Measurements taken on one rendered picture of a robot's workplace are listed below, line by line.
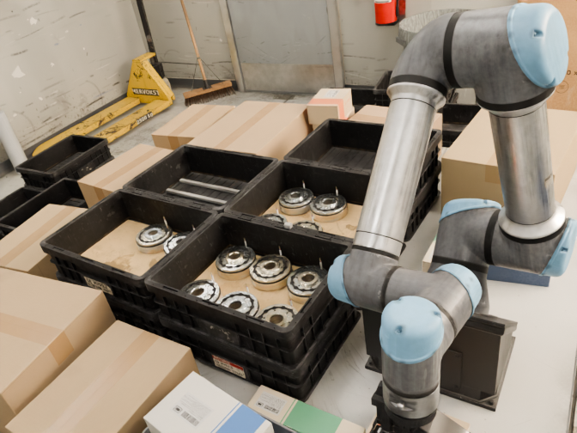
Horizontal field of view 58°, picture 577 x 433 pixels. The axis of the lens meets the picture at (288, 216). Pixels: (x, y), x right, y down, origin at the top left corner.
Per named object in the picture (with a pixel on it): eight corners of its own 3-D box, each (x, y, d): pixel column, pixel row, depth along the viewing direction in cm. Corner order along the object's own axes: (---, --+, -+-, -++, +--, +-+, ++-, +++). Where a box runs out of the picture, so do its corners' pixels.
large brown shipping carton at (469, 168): (482, 155, 186) (485, 102, 175) (575, 169, 170) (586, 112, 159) (440, 214, 160) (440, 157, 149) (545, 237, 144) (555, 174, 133)
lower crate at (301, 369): (364, 316, 130) (361, 280, 123) (304, 411, 110) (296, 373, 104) (238, 277, 150) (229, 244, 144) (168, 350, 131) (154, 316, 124)
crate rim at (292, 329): (358, 252, 119) (357, 243, 117) (289, 344, 99) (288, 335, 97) (222, 218, 139) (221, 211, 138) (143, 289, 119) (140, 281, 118)
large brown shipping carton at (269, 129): (254, 144, 223) (245, 100, 212) (317, 151, 208) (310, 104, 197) (198, 192, 195) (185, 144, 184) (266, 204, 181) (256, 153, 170)
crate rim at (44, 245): (222, 218, 139) (221, 211, 138) (143, 289, 119) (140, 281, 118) (121, 194, 159) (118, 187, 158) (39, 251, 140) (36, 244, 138)
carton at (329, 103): (323, 106, 207) (321, 88, 202) (352, 106, 202) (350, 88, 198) (308, 124, 195) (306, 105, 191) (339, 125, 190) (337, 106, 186)
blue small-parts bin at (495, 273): (548, 250, 140) (551, 228, 136) (549, 287, 129) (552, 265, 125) (469, 242, 147) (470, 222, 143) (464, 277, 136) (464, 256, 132)
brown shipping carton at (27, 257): (67, 241, 180) (49, 203, 172) (116, 250, 172) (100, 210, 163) (-2, 301, 159) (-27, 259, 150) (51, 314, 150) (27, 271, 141)
